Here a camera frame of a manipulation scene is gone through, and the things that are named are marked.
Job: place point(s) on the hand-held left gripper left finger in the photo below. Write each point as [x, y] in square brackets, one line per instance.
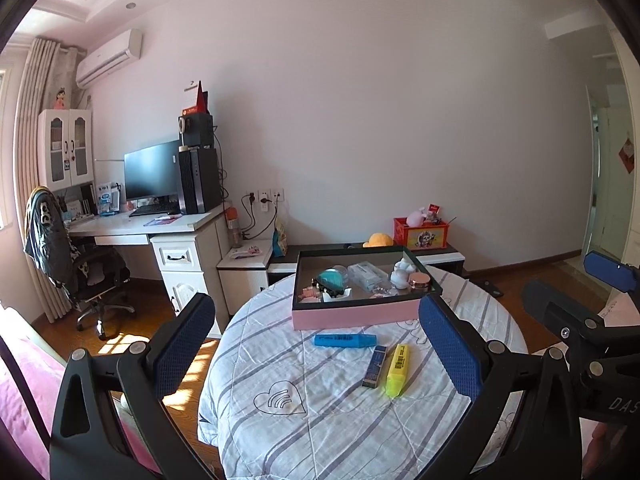
[185, 340]

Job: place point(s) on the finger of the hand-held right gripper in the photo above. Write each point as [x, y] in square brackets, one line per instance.
[602, 265]
[547, 305]

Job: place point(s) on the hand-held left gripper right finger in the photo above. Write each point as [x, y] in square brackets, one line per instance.
[447, 345]

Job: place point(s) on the yellow highlighter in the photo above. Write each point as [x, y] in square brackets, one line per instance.
[397, 367]

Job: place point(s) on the rose gold jar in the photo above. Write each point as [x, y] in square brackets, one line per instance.
[421, 283]

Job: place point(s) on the small dark blue box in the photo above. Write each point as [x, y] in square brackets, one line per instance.
[375, 366]

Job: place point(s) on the pink storage box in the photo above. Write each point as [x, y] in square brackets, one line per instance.
[360, 315]

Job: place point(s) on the blue highlighter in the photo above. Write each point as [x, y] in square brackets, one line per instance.
[345, 340]

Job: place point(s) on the pink white block toy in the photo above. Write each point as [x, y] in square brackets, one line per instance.
[309, 294]

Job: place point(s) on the black hair clip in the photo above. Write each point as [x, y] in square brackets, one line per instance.
[322, 287]

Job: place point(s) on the person's right hand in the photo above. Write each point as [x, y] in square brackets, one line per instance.
[612, 447]

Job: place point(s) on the white door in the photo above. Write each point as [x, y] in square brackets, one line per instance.
[615, 190]

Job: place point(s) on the white desk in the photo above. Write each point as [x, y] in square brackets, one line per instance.
[185, 260]

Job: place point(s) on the white bedside cabinet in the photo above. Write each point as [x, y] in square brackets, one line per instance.
[242, 282]

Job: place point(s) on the white figurine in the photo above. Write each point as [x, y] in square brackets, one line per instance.
[402, 272]

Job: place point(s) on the black low stand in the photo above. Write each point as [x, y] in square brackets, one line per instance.
[450, 257]

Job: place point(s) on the clear plastic box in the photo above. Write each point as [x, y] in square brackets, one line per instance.
[367, 275]

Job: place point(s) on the black office chair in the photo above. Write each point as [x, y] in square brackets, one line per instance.
[95, 275]

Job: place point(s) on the red printed box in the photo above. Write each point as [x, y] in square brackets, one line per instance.
[422, 235]

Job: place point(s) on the red door decoration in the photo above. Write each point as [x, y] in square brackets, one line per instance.
[628, 152]

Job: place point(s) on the orange cap water bottle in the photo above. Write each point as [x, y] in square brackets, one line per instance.
[233, 227]

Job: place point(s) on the yellow plush toy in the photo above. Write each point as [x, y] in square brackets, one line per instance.
[378, 240]

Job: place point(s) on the teal round case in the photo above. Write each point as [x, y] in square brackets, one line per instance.
[334, 280]

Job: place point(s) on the pink plush toy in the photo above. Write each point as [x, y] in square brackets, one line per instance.
[415, 218]

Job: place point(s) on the black keyboard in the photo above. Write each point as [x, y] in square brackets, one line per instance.
[154, 210]

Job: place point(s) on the snack bag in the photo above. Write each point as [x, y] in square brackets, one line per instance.
[280, 237]

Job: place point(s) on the black computer tower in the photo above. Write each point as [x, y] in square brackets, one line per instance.
[200, 180]

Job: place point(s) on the row of desk books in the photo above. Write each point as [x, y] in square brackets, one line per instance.
[106, 197]

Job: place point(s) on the black computer monitor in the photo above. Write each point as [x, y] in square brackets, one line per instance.
[150, 170]

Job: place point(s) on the pink bed blanket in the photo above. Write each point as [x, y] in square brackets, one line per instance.
[20, 395]

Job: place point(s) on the dark jacket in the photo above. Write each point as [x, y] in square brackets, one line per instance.
[42, 237]

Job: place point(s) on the black speaker box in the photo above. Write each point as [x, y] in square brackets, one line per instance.
[196, 130]

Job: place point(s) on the white hutch cabinet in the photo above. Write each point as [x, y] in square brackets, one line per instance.
[65, 150]

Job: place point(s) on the red desk calendar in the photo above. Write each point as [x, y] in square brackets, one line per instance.
[195, 97]

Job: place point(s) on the window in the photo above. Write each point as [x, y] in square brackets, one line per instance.
[3, 150]

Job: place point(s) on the beige curtain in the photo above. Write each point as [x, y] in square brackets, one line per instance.
[30, 125]

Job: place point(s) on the small doll figure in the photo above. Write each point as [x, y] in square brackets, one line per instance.
[61, 98]

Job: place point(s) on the white air conditioner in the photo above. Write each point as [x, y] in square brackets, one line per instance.
[107, 57]

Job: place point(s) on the wall outlets with plugs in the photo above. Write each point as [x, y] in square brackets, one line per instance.
[264, 199]

